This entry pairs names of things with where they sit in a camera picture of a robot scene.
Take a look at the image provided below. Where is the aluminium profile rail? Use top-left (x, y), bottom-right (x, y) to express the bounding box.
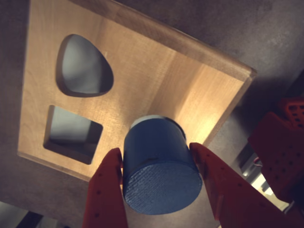
top-left (236, 142), bottom-right (293, 212)

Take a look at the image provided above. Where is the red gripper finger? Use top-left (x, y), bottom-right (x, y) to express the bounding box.
top-left (83, 147), bottom-right (129, 228)
top-left (189, 142), bottom-right (295, 228)

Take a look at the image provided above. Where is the blue cylinder block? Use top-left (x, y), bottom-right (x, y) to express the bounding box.
top-left (122, 114), bottom-right (203, 216)

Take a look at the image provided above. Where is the wooden shape sorter box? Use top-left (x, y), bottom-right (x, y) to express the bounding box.
top-left (17, 0), bottom-right (258, 182)

